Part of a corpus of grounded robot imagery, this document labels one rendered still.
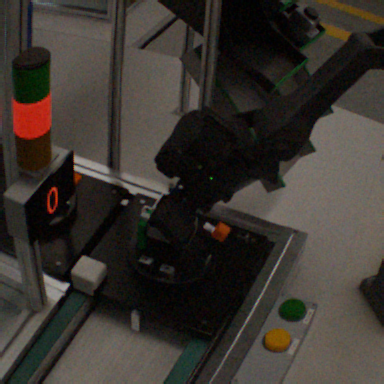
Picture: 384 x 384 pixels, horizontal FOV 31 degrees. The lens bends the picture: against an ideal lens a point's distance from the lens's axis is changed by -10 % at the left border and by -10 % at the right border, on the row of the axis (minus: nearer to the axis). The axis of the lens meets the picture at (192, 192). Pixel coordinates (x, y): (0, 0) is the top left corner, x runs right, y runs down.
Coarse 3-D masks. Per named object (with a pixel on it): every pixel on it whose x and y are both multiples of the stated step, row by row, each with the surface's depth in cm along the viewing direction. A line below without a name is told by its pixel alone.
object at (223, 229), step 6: (204, 228) 112; (210, 228) 112; (216, 228) 110; (222, 228) 111; (228, 228) 111; (210, 234) 112; (216, 234) 111; (222, 234) 110; (210, 240) 113; (216, 240) 112; (222, 240) 111; (210, 246) 113; (204, 252) 115; (210, 252) 114; (204, 258) 115
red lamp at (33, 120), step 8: (48, 96) 84; (16, 104) 83; (32, 104) 82; (40, 104) 83; (48, 104) 84; (16, 112) 83; (24, 112) 83; (32, 112) 83; (40, 112) 84; (48, 112) 85; (16, 120) 84; (24, 120) 84; (32, 120) 84; (40, 120) 84; (48, 120) 86; (16, 128) 85; (24, 128) 84; (32, 128) 84; (40, 128) 85; (48, 128) 86; (24, 136) 85; (32, 136) 85
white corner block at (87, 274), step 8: (80, 264) 114; (88, 264) 114; (96, 264) 115; (104, 264) 115; (72, 272) 113; (80, 272) 113; (88, 272) 113; (96, 272) 113; (104, 272) 115; (72, 280) 114; (80, 280) 113; (88, 280) 112; (96, 280) 113; (80, 288) 115; (88, 288) 114; (96, 288) 113
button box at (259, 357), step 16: (272, 320) 112; (288, 320) 112; (304, 320) 112; (256, 336) 110; (304, 336) 113; (256, 352) 107; (272, 352) 107; (288, 352) 107; (240, 368) 104; (256, 368) 104; (272, 368) 104; (288, 368) 108
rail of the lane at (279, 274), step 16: (288, 240) 126; (304, 240) 126; (272, 256) 123; (288, 256) 123; (272, 272) 120; (288, 272) 120; (256, 288) 117; (272, 288) 117; (288, 288) 128; (240, 304) 115; (256, 304) 115; (272, 304) 115; (240, 320) 112; (256, 320) 112; (224, 336) 109; (240, 336) 110; (224, 352) 107; (240, 352) 107; (208, 368) 104; (224, 368) 104
